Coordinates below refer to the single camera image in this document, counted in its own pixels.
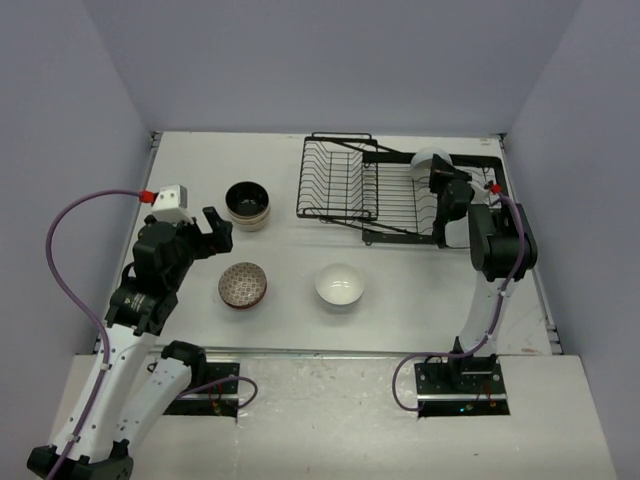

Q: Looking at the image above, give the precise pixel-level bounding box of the white bowl back row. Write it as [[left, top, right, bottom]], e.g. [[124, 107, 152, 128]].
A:
[[410, 146, 453, 182]]

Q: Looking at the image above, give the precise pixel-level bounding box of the white bowl row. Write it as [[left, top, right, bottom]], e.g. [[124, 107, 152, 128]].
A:
[[314, 263, 365, 311], [410, 146, 453, 182]]

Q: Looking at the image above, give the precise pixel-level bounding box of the beige bowl back row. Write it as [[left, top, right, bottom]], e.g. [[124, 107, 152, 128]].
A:
[[225, 181, 270, 217]]

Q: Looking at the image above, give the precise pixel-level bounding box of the beige bowl row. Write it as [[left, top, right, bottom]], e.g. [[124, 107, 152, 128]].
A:
[[228, 207, 271, 227], [225, 181, 270, 217], [233, 218, 269, 232]]

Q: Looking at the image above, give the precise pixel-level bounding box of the brown patterned ceramic bowl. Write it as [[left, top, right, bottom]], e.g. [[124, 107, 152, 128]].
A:
[[217, 262, 268, 309]]

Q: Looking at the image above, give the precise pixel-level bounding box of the beige bowl front row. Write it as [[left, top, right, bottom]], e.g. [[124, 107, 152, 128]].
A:
[[233, 218, 269, 232]]

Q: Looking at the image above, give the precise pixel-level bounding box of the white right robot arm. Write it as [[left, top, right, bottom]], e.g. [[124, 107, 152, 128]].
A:
[[429, 154, 537, 393]]

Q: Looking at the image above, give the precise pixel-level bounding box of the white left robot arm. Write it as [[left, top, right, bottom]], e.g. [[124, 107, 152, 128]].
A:
[[27, 207, 233, 479]]

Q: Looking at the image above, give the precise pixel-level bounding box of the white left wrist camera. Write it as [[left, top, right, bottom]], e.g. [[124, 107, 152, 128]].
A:
[[151, 184, 192, 224]]

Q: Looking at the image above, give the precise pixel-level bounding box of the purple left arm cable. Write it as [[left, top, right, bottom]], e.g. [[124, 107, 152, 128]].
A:
[[45, 188, 259, 480]]

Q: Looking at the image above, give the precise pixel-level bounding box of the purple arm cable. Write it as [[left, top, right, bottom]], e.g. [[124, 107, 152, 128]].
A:
[[392, 192, 526, 412], [45, 188, 259, 480]]

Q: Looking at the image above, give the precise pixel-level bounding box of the black wire dish rack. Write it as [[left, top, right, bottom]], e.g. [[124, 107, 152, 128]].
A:
[[296, 132, 508, 249]]

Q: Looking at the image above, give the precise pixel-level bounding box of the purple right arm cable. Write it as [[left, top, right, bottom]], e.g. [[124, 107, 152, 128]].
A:
[[392, 192, 526, 412]]

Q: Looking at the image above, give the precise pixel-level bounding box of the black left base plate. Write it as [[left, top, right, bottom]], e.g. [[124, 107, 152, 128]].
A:
[[164, 362, 240, 418]]

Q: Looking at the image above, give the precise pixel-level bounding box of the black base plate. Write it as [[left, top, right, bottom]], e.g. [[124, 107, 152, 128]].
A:
[[164, 362, 240, 418], [414, 355, 510, 418]]

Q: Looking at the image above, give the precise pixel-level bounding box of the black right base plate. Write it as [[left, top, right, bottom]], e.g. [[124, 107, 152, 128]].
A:
[[414, 355, 510, 418]]

